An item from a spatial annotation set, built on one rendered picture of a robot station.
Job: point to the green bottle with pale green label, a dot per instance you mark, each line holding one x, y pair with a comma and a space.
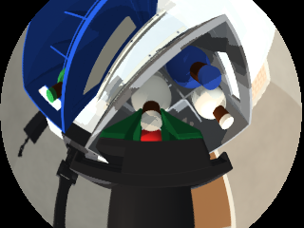
54, 92

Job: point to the dark blue crate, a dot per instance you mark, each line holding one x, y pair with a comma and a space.
101, 34

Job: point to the cream bottle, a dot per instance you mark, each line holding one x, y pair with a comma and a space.
210, 105

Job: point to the blue bottle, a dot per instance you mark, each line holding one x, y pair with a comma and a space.
189, 69

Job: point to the white bottle with grey label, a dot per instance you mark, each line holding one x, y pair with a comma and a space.
153, 95

